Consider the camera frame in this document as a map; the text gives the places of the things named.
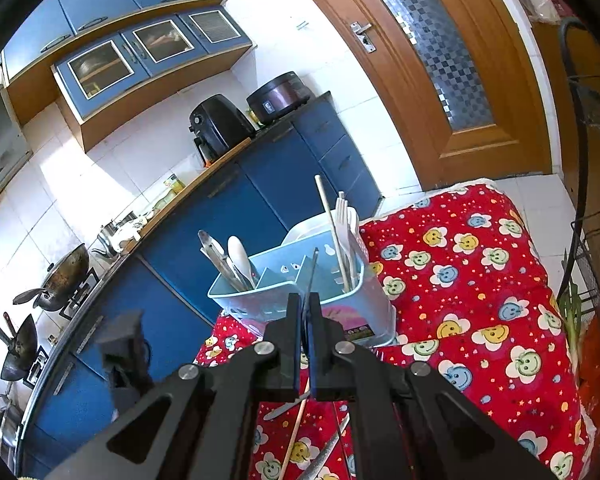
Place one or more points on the metal pot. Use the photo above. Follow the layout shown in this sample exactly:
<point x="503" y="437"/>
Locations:
<point x="2" y="420"/>

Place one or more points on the light blue utensil holder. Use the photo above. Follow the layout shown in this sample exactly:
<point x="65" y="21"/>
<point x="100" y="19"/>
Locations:
<point x="370" y="310"/>

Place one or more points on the large black wok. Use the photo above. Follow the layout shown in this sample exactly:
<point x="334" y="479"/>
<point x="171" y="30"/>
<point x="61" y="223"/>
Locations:
<point x="65" y="272"/>

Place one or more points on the red floral tablecloth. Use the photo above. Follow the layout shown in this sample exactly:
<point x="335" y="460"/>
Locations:
<point x="480" y="285"/>

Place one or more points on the wooden door with glass panel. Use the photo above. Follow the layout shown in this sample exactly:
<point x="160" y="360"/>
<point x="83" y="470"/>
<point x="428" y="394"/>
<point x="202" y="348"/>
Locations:
<point x="380" y="85"/>

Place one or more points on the wooden shelf unit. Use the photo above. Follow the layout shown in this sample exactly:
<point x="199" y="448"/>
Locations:
<point x="550" y="110"/>

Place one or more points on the gas stove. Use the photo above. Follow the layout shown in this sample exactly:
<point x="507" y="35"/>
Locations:
<point x="82" y="292"/>

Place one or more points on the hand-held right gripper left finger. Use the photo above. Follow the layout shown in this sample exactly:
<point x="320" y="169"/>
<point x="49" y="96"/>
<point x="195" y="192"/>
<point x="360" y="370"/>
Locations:
<point x="292" y="335"/>

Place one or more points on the metal fork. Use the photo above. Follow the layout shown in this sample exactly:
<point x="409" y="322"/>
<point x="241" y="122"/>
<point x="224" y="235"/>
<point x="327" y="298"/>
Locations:
<point x="313" y="275"/>
<point x="341" y="210"/>

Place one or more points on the small jar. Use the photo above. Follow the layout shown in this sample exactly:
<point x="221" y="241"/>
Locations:
<point x="172" y="184"/>

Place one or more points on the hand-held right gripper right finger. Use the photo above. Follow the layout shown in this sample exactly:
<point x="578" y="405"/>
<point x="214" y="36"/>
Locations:
<point x="325" y="340"/>

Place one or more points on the black air fryer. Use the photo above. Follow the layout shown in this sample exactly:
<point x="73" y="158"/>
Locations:
<point x="215" y="125"/>

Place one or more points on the blue base cabinet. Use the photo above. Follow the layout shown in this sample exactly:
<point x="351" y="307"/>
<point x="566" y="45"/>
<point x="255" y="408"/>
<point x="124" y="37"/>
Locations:
<point x="205" y="225"/>

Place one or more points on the metal kettle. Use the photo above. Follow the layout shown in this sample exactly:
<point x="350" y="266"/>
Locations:
<point x="107" y="240"/>

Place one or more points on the dark rice cooker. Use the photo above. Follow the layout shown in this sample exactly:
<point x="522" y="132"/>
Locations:
<point x="280" y="97"/>

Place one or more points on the wooden chopstick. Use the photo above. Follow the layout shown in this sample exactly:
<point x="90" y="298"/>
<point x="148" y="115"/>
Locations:
<point x="327" y="225"/>
<point x="292" y="435"/>

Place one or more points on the green onion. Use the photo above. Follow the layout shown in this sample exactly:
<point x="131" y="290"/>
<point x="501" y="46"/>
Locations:
<point x="572" y="310"/>

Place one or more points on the grey range hood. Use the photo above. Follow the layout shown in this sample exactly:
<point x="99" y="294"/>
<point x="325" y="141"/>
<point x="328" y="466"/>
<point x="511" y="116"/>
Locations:
<point x="0" y="145"/>

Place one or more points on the small black wok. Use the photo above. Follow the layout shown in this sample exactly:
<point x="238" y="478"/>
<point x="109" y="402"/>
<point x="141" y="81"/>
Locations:
<point x="20" y="350"/>

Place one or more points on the pale spoon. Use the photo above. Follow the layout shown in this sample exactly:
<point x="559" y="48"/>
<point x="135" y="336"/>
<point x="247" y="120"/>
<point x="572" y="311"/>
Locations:
<point x="240" y="257"/>

